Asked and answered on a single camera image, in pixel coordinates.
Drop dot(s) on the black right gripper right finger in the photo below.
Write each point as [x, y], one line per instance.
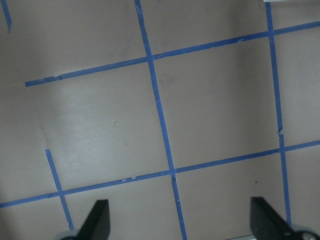
[266, 223]

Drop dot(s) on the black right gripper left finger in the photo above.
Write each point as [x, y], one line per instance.
[97, 225]

